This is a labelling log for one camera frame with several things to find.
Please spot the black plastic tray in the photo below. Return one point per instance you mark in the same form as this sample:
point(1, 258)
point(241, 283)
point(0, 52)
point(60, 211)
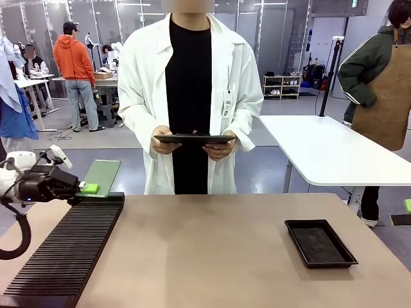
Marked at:
point(319, 244)

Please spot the person in brown apron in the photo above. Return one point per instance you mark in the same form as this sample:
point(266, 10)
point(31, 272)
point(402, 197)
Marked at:
point(375, 83)

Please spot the person's right hand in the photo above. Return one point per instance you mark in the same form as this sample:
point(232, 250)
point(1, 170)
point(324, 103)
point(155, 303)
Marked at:
point(162, 146)

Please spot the cardboard box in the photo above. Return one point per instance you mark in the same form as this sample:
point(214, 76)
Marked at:
point(103, 74)

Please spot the person in orange hoodie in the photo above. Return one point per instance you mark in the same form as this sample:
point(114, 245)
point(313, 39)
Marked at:
point(75, 64)

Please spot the black tablet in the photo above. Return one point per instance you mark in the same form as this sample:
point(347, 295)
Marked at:
point(194, 139)

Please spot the white name badge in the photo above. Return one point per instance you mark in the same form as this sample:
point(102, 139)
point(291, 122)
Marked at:
point(228, 104)

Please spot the white background desk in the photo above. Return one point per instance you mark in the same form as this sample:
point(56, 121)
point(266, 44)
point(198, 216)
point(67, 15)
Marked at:
point(32, 86)

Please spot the wooden shoe shelf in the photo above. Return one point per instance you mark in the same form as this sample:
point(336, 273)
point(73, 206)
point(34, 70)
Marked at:
point(282, 86)

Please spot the person's left forearm white sleeve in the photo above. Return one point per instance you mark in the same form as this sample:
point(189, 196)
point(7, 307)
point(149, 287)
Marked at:
point(247, 118)

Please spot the white side table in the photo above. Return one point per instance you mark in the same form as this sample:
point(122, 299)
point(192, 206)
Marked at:
point(327, 150)

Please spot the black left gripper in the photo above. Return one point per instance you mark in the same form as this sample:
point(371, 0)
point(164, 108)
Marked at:
point(45, 184)

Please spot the seated person in dark jacket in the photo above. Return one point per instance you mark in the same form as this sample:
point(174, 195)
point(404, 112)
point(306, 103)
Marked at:
point(35, 62)

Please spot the person's left hand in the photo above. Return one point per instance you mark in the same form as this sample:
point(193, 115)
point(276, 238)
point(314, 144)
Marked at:
point(218, 150)

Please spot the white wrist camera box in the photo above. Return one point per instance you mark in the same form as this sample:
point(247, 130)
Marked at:
point(61, 157)

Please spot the black slotted PCB rack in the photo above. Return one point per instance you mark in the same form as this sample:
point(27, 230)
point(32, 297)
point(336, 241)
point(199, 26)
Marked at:
point(70, 244)

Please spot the person in white lab coat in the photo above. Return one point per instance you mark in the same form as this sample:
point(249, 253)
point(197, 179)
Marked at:
point(189, 80)

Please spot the green PCB board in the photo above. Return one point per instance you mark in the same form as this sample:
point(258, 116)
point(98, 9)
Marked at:
point(102, 174)

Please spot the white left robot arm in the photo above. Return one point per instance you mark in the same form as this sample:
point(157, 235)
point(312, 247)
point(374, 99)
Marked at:
point(19, 160)

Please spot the black camera pole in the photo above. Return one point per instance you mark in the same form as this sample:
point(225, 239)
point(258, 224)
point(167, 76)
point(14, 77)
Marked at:
point(329, 77)

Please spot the person's right forearm white sleeve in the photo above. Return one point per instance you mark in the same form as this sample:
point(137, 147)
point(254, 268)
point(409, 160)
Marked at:
point(135, 118)

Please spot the blue hanging cloth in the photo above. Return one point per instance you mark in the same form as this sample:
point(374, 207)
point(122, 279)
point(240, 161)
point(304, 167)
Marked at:
point(13, 106)

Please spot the black step stool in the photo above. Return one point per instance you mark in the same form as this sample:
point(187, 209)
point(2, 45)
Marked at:
point(107, 115)

